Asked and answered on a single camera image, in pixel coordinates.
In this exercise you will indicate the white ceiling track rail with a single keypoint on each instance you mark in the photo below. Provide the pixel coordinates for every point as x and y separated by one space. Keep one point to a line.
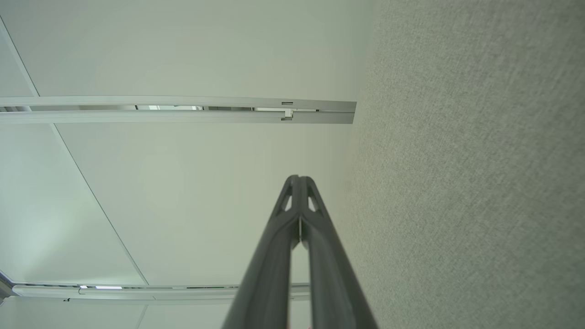
137 116
183 292

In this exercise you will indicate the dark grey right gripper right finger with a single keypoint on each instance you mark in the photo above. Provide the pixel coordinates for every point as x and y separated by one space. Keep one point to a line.
333 283

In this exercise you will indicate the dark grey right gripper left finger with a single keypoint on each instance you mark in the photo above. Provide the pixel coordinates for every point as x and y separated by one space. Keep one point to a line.
269 274

